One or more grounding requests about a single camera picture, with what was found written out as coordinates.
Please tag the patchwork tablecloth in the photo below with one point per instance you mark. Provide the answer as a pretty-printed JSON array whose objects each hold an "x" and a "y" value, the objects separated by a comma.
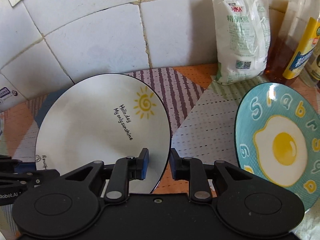
[{"x": 201, "y": 113}]

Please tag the white salt bag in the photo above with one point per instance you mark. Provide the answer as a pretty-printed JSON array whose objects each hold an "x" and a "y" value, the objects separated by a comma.
[{"x": 243, "y": 39}]

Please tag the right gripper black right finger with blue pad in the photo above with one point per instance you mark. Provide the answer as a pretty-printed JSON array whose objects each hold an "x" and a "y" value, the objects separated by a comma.
[{"x": 191, "y": 170}]

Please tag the white vinegar bottle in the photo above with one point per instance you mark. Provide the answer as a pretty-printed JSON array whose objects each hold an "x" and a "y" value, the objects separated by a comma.
[{"x": 310, "y": 74}]

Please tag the teal fried egg plate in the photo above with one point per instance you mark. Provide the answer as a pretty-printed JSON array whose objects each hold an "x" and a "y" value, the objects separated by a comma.
[{"x": 277, "y": 138}]

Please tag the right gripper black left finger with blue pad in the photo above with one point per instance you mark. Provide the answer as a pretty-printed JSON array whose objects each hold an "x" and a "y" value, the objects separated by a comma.
[{"x": 121, "y": 173}]

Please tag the cooking wine bottle yellow label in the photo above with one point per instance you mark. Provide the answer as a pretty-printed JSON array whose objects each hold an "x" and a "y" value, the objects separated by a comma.
[{"x": 296, "y": 40}]

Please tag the white wall label sticker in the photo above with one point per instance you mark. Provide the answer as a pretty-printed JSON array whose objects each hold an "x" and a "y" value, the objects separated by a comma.
[{"x": 9, "y": 95}]

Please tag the white plate with sun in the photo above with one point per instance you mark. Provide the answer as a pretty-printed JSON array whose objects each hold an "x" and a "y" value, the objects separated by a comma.
[{"x": 106, "y": 117}]

